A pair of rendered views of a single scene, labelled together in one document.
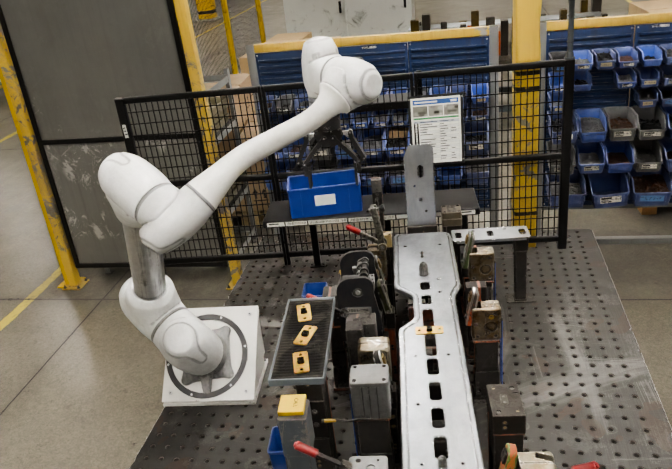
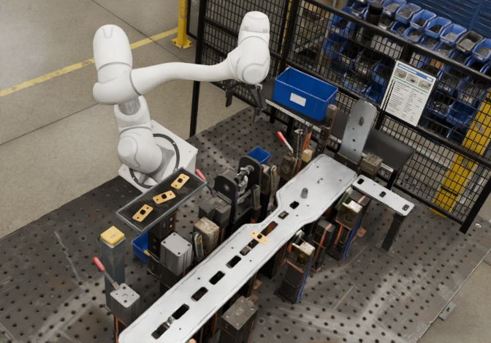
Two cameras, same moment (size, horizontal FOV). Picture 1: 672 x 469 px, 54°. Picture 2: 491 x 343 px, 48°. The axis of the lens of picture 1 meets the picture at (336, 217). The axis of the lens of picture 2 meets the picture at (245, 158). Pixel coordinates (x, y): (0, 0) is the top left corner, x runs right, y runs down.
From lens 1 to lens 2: 0.99 m
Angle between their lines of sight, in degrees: 26
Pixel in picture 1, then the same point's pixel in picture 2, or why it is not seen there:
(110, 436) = not seen: hidden behind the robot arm
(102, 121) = not seen: outside the picture
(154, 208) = (104, 76)
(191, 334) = (133, 148)
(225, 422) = not seen: hidden behind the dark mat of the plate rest
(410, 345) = (237, 239)
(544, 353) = (354, 296)
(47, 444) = (94, 143)
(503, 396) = (241, 309)
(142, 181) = (107, 55)
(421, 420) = (189, 289)
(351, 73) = (242, 60)
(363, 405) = (165, 258)
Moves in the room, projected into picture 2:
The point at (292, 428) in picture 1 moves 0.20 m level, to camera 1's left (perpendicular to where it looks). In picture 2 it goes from (105, 247) to (64, 222)
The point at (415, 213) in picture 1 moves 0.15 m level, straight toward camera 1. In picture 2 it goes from (346, 147) to (331, 161)
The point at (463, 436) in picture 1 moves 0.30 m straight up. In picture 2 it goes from (198, 314) to (204, 263)
